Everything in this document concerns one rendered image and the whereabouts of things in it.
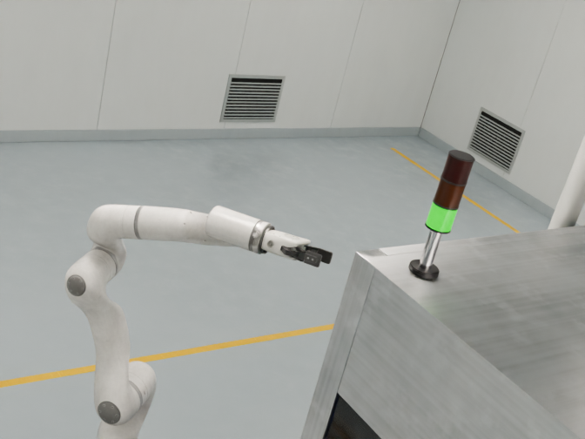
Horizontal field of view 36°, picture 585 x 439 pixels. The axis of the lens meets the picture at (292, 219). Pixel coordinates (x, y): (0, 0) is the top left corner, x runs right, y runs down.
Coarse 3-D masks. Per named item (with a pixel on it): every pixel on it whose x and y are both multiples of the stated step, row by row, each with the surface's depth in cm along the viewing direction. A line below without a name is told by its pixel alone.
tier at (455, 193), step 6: (438, 186) 167; (444, 186) 166; (450, 186) 165; (456, 186) 165; (462, 186) 165; (438, 192) 167; (444, 192) 166; (450, 192) 165; (456, 192) 165; (462, 192) 167; (438, 198) 167; (444, 198) 166; (450, 198) 166; (456, 198) 166; (444, 204) 167; (450, 204) 166; (456, 204) 167
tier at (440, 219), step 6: (432, 204) 169; (432, 210) 169; (438, 210) 167; (444, 210) 167; (456, 210) 168; (432, 216) 169; (438, 216) 168; (444, 216) 167; (450, 216) 168; (426, 222) 171; (432, 222) 169; (438, 222) 168; (444, 222) 168; (450, 222) 168; (432, 228) 169; (438, 228) 169; (444, 228) 169; (450, 228) 170
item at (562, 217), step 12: (576, 156) 261; (576, 168) 260; (576, 180) 261; (564, 192) 265; (576, 192) 262; (564, 204) 265; (576, 204) 263; (564, 216) 265; (576, 216) 266; (552, 228) 269
